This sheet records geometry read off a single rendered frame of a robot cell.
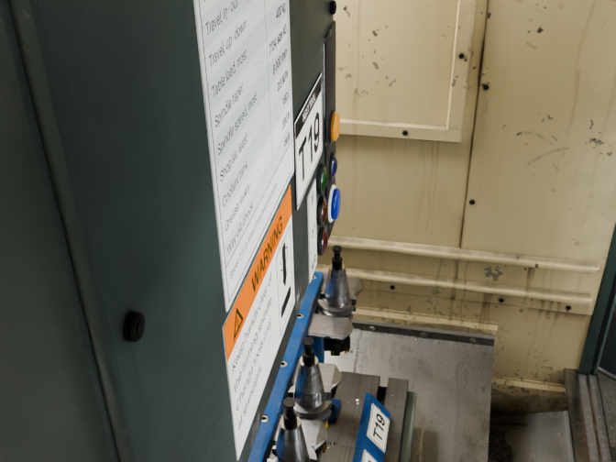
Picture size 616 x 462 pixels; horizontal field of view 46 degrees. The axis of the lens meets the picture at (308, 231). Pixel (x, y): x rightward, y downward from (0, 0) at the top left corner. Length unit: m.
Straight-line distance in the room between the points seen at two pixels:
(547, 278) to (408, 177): 0.37
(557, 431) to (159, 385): 1.55
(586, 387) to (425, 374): 0.35
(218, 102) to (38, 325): 0.14
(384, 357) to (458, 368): 0.17
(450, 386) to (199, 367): 1.33
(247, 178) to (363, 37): 0.99
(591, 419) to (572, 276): 0.31
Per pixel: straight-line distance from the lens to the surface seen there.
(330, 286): 1.17
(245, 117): 0.39
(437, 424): 1.63
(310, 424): 1.02
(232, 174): 0.37
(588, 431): 1.66
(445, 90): 1.39
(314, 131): 0.58
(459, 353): 1.70
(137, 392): 0.29
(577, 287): 1.62
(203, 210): 0.34
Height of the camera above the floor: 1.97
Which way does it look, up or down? 33 degrees down
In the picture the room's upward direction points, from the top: 1 degrees counter-clockwise
